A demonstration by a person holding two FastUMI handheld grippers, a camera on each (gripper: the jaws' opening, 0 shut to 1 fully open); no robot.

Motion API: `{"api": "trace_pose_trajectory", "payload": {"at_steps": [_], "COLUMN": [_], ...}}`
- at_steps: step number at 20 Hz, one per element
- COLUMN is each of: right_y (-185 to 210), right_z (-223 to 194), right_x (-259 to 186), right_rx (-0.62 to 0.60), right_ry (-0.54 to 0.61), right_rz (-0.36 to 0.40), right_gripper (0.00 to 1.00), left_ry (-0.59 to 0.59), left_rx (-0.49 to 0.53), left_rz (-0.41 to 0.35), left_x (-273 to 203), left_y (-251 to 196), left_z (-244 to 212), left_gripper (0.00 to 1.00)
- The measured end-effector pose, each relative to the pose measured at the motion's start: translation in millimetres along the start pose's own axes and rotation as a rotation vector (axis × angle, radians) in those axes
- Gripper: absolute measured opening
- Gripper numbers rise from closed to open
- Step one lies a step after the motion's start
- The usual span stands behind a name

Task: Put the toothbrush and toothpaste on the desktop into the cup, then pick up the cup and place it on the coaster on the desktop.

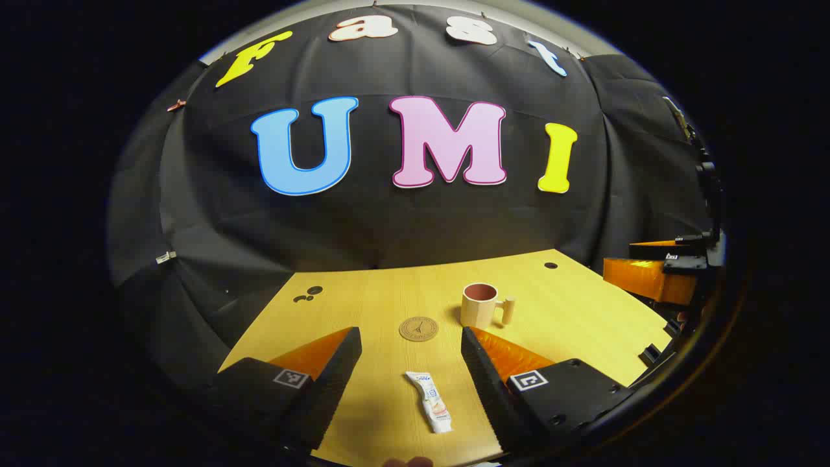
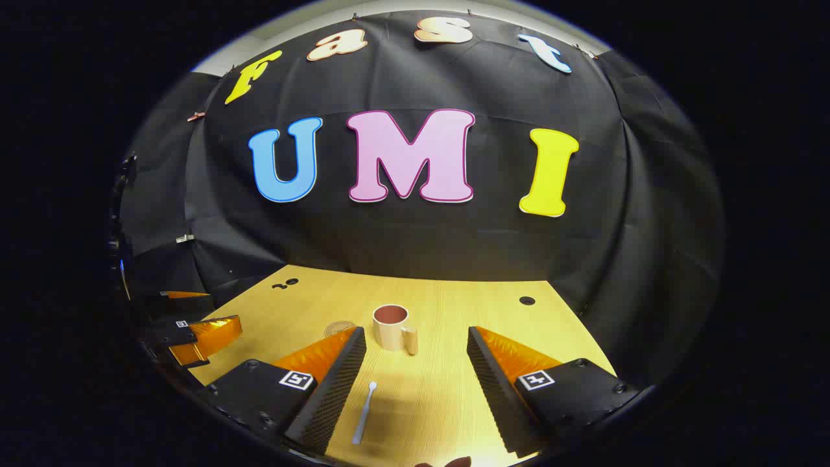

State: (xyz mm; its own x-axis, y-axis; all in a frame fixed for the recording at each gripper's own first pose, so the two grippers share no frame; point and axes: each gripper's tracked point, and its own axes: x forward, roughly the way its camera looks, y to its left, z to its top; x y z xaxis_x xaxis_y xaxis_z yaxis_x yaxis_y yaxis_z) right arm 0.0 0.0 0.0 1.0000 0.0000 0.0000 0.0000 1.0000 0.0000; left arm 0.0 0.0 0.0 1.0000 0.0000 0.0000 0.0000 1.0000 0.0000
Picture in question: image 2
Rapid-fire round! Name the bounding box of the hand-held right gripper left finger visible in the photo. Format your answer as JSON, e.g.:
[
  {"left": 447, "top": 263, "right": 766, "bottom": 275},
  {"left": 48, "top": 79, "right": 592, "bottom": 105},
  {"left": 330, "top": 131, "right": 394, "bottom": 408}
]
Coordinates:
[{"left": 205, "top": 326, "right": 368, "bottom": 456}]

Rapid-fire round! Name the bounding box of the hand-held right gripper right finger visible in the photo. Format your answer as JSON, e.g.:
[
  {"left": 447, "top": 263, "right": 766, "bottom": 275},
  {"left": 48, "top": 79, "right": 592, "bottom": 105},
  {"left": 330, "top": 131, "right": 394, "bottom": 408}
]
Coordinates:
[{"left": 466, "top": 326, "right": 643, "bottom": 459}]

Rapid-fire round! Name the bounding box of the white toothbrush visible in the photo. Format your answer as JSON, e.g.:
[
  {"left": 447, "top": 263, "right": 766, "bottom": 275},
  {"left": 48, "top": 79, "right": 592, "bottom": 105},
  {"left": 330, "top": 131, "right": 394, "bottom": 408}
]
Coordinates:
[{"left": 352, "top": 381, "right": 378, "bottom": 446}]

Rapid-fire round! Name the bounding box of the beige cup with wooden handle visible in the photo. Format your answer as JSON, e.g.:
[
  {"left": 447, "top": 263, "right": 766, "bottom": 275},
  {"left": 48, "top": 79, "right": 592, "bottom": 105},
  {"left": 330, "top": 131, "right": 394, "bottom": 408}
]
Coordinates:
[{"left": 372, "top": 304, "right": 419, "bottom": 356}]

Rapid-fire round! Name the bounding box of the light wooden desktop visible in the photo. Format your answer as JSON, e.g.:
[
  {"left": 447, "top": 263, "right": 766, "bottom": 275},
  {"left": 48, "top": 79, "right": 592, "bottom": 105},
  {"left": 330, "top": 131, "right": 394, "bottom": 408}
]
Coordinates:
[{"left": 188, "top": 264, "right": 617, "bottom": 467}]

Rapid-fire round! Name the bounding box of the black backdrop cloth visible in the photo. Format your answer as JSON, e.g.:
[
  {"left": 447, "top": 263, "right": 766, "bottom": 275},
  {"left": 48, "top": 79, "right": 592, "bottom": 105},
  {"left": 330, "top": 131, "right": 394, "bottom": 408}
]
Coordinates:
[{"left": 110, "top": 10, "right": 726, "bottom": 390}]

